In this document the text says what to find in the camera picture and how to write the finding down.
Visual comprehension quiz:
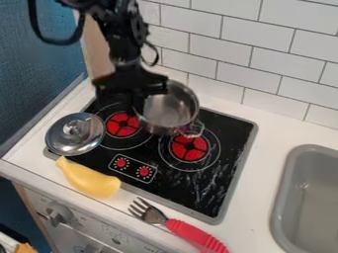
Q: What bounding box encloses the toy stove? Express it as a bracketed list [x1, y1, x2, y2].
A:
[42, 94, 261, 226]

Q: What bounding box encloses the yellow toy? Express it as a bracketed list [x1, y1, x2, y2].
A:
[53, 155, 124, 200]

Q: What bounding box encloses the toy sink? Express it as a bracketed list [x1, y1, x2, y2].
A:
[269, 143, 338, 253]

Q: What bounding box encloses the black cable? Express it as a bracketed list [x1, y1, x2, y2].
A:
[26, 0, 88, 46]

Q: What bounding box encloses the fork with red handle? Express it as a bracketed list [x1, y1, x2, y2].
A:
[127, 197, 231, 253]

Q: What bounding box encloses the silver pot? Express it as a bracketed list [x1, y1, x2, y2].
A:
[130, 79, 208, 138]

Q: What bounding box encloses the silver lid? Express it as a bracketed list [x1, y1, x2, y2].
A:
[43, 112, 106, 157]

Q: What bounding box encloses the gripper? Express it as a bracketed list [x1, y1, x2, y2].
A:
[91, 63, 171, 99]

